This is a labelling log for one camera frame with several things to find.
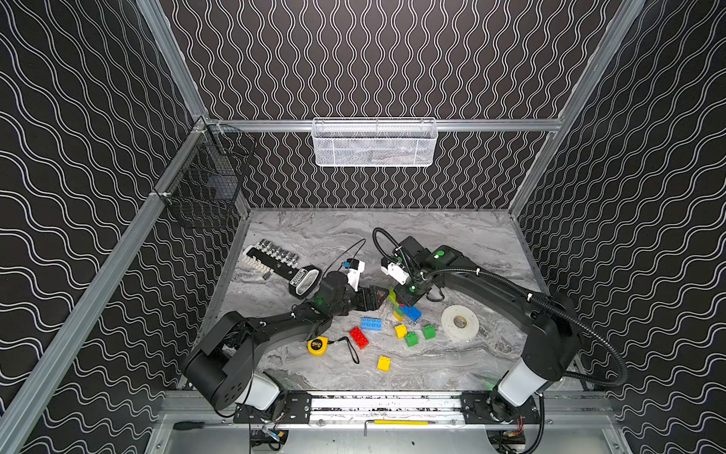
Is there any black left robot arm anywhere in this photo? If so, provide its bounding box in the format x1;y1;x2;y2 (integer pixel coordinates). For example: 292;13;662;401
181;272;389;410

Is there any white wire mesh basket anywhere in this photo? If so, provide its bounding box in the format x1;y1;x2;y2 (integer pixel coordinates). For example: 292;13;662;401
311;117;439;168

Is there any white tape roll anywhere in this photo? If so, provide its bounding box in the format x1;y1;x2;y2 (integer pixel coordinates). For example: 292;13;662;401
441;305;479;342

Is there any yellow tape measure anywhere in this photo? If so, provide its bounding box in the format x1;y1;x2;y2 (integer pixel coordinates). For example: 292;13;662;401
307;337;329;357

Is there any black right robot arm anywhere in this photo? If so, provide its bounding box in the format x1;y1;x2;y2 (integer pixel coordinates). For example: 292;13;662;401
372;227;629;412

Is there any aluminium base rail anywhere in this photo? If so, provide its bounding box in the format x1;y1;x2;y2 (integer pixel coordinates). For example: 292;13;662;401
156;391;617;429

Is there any black socket set holder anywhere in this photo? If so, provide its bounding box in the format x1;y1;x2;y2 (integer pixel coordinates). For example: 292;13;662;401
241;239;321;300

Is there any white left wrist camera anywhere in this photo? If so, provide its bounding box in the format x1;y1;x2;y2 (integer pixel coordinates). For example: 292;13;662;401
343;258;365;291

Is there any green small lego brick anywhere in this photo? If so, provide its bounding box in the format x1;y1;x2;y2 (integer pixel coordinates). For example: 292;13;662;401
423;325;437;340
404;332;419;347

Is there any light blue long lego brick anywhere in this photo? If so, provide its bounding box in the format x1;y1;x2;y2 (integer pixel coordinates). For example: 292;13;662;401
360;317;383;332

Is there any black wire mesh basket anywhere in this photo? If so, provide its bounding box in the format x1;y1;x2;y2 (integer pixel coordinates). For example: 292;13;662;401
161;118;259;231

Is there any yellow lego brick front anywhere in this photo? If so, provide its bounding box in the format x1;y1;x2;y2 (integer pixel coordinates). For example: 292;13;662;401
377;356;391;372

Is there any yellow small lego brick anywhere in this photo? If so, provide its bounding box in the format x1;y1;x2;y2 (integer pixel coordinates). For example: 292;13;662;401
394;325;408;339

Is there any green small lego brick right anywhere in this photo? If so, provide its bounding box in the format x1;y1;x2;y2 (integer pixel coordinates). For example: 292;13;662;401
423;325;437;340

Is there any red long lego brick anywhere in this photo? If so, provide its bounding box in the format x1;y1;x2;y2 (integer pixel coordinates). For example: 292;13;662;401
349;327;370;350

